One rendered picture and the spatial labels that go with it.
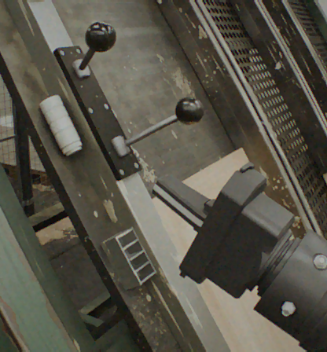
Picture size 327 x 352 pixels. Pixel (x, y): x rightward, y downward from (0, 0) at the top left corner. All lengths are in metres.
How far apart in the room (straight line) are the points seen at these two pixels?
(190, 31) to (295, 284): 0.72
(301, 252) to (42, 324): 0.26
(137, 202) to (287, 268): 0.31
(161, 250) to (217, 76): 0.46
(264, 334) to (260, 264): 0.47
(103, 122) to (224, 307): 0.34
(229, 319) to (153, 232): 0.21
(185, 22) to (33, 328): 0.73
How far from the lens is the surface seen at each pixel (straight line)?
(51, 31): 0.70
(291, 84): 1.41
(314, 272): 0.40
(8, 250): 0.49
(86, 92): 0.66
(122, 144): 0.65
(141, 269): 0.66
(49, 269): 0.64
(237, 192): 0.40
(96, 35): 0.57
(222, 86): 1.01
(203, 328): 0.69
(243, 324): 0.82
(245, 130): 1.00
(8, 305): 0.48
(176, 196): 0.44
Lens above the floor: 1.56
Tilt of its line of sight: 18 degrees down
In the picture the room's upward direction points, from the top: straight up
